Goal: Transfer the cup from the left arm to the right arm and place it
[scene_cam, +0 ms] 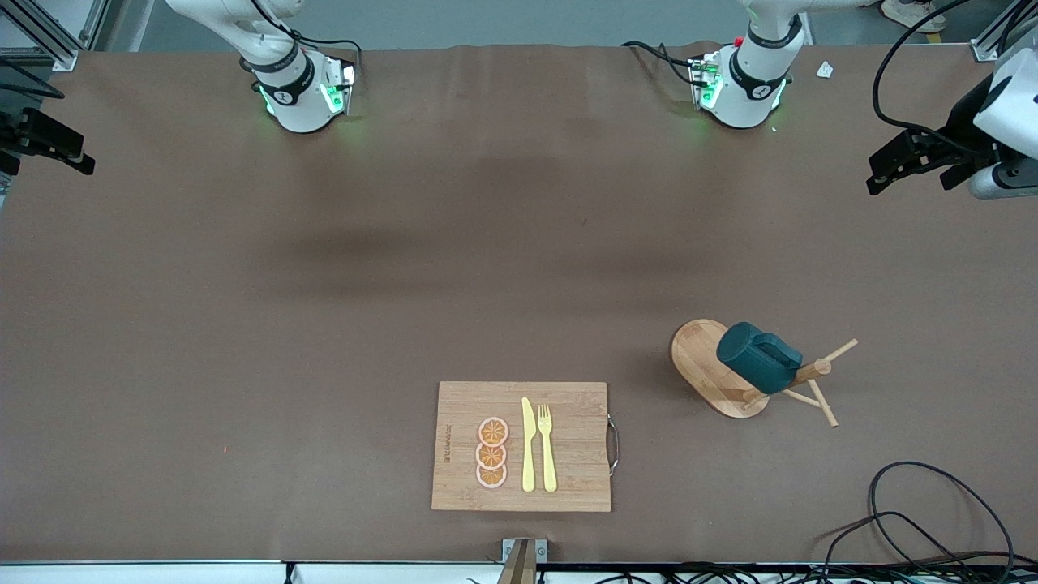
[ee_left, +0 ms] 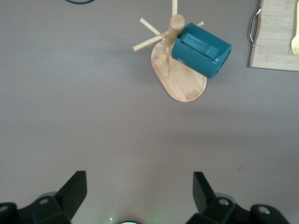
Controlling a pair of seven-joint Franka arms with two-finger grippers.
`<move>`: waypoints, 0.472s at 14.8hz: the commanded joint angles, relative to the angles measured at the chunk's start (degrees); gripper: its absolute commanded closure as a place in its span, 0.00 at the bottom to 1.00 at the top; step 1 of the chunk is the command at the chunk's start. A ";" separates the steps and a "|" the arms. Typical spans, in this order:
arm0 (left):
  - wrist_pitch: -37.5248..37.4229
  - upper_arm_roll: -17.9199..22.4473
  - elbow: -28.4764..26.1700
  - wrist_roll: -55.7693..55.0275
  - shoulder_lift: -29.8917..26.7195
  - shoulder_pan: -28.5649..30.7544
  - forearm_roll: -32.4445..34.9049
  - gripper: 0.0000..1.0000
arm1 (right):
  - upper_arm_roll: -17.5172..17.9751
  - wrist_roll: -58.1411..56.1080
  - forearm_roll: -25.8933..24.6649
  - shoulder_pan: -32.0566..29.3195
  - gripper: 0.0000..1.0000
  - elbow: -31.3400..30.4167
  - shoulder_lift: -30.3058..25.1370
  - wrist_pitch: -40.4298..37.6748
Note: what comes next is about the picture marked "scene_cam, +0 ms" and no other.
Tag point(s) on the aluminium frame profile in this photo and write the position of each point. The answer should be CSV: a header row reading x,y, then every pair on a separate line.
x,y
49,40
985,50

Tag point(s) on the yellow plastic fork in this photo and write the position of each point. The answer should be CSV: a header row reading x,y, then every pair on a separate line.
x,y
548,462

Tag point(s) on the dark teal cup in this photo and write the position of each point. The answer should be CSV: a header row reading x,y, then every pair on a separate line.
x,y
758,361

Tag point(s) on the yellow plastic knife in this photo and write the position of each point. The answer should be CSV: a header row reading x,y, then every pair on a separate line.
x,y
528,454

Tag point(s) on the metal base connector plate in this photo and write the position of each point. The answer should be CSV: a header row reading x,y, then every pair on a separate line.
x,y
345,81
704,77

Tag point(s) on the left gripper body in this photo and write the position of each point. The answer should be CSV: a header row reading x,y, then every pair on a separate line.
x,y
959,122

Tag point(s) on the metal bracket with brown post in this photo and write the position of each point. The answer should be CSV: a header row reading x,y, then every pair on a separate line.
x,y
523,564

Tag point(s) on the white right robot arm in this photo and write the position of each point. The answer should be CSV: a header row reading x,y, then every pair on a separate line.
x,y
296,105

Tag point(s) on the bamboo cutting board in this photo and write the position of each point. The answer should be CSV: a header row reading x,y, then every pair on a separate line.
x,y
568,422

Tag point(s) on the orange slice toy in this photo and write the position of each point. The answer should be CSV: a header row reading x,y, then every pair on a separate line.
x,y
493,431
491,477
491,457

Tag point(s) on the wooden mug tree stand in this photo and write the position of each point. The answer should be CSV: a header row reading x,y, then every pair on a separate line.
x,y
705,357

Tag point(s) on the white shoe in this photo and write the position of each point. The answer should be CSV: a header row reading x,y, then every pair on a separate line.
x,y
912,15

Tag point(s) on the small white paper scrap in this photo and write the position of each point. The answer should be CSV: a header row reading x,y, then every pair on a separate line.
x,y
825,70

